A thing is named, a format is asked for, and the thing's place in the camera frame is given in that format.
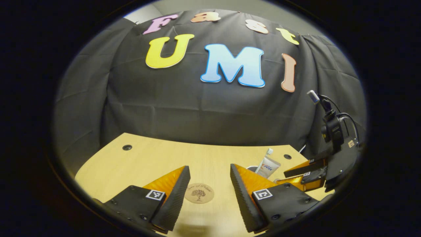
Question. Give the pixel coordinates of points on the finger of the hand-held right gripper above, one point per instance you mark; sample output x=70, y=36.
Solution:
x=314, y=177
x=304, y=167

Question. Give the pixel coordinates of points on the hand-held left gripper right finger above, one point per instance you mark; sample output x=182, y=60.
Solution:
x=243, y=200

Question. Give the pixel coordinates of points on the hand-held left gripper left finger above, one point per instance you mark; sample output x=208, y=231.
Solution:
x=176, y=200

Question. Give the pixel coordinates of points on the round cork coaster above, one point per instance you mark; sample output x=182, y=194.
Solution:
x=199, y=193

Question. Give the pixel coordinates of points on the white toothpaste tube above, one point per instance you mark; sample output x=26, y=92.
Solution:
x=269, y=167

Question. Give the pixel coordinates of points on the light wooden desktop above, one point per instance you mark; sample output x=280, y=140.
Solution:
x=158, y=158

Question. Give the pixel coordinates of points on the black backdrop cloth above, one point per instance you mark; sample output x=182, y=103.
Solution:
x=197, y=112

